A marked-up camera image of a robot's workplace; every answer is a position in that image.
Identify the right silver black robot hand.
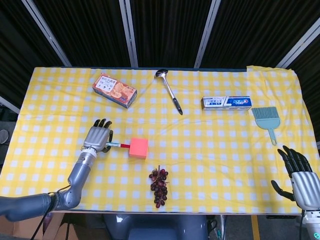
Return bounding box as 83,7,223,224
270,145,320,211

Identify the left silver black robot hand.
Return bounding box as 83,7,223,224
82,118,115,154

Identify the red-capped white marker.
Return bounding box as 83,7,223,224
105,141,131,149

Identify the orange-red paper cube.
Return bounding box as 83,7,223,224
128,137,149,159

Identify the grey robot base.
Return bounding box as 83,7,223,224
103,213,208,240

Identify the teal plastic hand brush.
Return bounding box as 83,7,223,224
251,106,282,146

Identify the orange and blue biscuit box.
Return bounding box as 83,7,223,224
91,72,138,109

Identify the dark red grape bunch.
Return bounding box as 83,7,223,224
148,164,169,209

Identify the stainless steel ladle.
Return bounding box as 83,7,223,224
154,68,184,116

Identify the brown cardboard box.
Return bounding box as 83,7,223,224
0,212,78,240

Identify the yellow white checkered tablecloth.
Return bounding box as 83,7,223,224
0,65,318,215

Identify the white and blue toothpaste box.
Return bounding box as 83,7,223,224
201,95,253,111

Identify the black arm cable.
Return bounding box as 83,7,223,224
299,209,305,240
31,184,73,240

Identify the grey partition frame post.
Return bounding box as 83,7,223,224
118,0,139,68
21,0,73,67
193,0,222,69
0,96,21,115
275,17,320,69

